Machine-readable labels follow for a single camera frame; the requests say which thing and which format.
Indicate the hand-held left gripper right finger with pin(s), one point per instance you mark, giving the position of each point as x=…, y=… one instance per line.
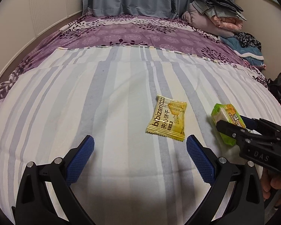
x=201, y=161

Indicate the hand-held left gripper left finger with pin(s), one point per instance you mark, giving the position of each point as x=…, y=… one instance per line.
x=80, y=161

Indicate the striped bed cover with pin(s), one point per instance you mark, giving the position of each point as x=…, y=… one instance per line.
x=107, y=98

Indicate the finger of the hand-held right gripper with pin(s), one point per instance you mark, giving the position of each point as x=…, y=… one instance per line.
x=231, y=130
x=249, y=122

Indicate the small green snack packet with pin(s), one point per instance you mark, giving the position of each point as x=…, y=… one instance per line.
x=227, y=112

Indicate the grey folded clothes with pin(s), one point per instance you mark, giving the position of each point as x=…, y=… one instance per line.
x=220, y=4

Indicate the mauve quilt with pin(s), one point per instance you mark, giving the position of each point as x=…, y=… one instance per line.
x=201, y=23

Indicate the purple floral bedsheet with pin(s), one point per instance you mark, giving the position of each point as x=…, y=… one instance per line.
x=131, y=35

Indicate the leopard print cloth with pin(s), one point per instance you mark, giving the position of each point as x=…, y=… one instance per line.
x=248, y=41

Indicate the pink quilt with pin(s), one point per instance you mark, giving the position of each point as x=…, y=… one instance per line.
x=229, y=24

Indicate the black bag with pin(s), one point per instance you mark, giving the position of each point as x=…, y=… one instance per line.
x=279, y=89

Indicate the white wardrobe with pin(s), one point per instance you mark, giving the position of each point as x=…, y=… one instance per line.
x=44, y=4

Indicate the yellow biscuit packet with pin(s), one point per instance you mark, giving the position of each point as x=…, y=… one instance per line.
x=166, y=121

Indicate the person's right hand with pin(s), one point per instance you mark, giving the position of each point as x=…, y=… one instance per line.
x=275, y=185

